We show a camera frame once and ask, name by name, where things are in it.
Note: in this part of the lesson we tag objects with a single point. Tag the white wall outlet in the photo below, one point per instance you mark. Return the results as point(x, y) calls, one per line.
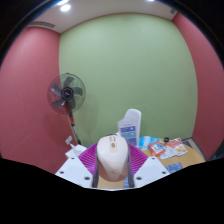
point(69, 140)

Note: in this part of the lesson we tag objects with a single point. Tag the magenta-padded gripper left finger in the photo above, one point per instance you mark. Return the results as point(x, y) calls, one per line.
point(75, 170)

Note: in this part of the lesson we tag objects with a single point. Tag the white sign stand, blue card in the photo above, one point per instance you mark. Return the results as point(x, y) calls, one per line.
point(129, 133)

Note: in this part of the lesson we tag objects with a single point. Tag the red snack packet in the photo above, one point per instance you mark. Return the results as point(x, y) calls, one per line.
point(156, 148)

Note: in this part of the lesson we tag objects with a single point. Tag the orange and white snack packet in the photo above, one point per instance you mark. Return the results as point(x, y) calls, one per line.
point(178, 146)

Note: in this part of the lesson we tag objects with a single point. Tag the white tissue box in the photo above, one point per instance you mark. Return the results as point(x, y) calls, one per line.
point(75, 152)

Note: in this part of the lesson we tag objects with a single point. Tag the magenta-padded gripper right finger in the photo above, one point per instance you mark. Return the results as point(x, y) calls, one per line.
point(150, 170)

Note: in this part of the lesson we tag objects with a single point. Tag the standing fan with red pole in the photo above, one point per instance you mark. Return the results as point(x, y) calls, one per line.
point(66, 93)

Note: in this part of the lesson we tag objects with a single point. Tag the cream white computer mouse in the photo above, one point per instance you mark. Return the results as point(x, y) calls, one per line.
point(112, 160)

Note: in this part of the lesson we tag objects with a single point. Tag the small black object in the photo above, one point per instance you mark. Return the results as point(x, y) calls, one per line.
point(166, 139)

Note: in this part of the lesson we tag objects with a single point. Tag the light blue packet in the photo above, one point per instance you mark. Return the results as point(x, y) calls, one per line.
point(145, 141)

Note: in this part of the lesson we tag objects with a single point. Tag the ceiling air vent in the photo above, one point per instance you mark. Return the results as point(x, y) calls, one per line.
point(43, 24)

